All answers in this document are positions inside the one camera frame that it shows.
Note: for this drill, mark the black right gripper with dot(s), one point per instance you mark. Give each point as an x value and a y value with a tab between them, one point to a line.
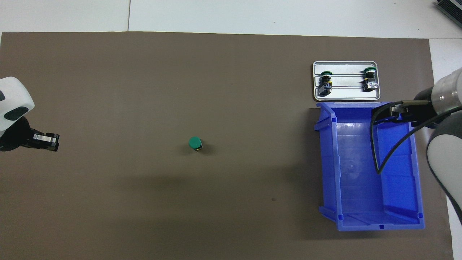
424	108

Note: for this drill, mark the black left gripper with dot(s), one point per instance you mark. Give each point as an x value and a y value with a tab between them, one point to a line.
14	137

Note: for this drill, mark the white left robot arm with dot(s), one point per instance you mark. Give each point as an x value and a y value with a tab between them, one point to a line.
14	94

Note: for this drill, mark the blue plastic storage bin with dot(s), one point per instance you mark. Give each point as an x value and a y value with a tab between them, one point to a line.
361	187

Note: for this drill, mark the green push button switch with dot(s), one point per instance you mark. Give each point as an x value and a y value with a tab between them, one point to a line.
326	83
195	142
370	81

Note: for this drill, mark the brown table mat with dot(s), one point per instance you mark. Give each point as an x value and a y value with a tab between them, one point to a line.
144	90

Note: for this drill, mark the silver metal tray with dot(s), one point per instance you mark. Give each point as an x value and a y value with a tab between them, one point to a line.
346	81

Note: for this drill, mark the grey ribbed metal device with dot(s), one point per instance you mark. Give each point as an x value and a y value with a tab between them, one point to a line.
451	9

